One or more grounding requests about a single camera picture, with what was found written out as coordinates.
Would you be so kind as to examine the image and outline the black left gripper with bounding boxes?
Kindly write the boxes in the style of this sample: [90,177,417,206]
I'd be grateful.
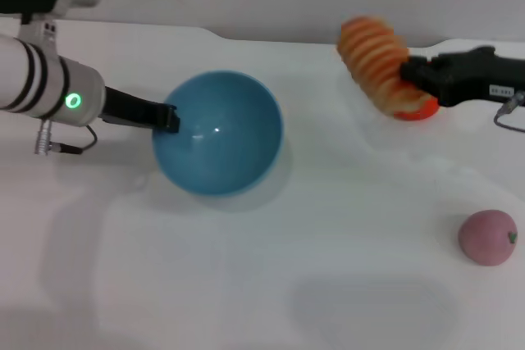
[100,86,181,134]

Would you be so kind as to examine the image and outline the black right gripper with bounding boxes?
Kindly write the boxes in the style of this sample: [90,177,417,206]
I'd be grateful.
[399,45,525,108]

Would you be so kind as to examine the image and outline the long golden bread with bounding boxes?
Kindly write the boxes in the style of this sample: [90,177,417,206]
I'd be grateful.
[336,16,436,116]

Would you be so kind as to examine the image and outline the blue bowl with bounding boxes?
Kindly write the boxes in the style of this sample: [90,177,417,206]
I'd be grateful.
[151,70,285,198]

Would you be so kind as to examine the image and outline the red bell pepper toy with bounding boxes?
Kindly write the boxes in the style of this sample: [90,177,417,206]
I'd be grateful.
[391,98,439,121]

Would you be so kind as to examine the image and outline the pink peach toy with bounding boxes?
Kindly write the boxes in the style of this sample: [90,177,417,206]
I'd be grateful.
[458,209,518,267]

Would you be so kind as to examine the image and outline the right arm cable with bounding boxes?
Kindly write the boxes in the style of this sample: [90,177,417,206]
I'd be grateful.
[494,91,525,134]

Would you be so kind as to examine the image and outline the left arm cable with plug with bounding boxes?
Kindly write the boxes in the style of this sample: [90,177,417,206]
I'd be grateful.
[33,119,98,156]

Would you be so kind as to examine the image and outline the silver left camera bracket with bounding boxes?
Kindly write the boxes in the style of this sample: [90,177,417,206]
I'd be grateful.
[18,16,58,58]

